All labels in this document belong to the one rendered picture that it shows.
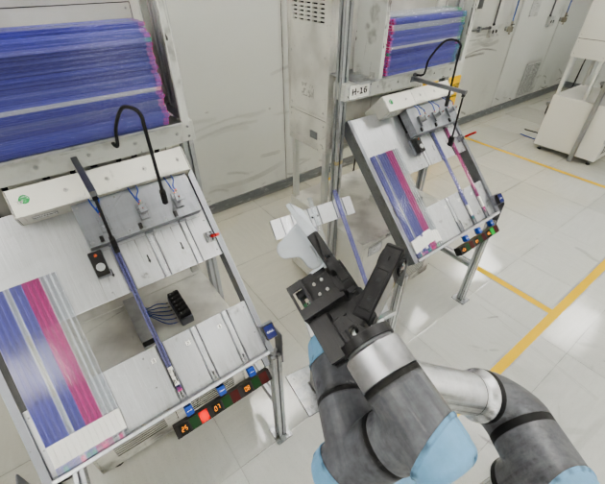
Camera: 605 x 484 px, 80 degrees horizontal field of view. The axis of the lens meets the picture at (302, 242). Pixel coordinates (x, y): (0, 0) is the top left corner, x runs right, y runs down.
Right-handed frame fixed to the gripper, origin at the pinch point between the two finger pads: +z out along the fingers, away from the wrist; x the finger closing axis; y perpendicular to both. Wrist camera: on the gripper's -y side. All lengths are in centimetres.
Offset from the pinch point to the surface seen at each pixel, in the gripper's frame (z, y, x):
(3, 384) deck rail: 27, 87, 25
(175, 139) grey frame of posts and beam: 73, 19, 28
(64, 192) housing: 63, 51, 15
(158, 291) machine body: 66, 71, 82
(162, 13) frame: 78, 0, 0
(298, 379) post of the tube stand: 15, 49, 150
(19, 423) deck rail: 18, 89, 30
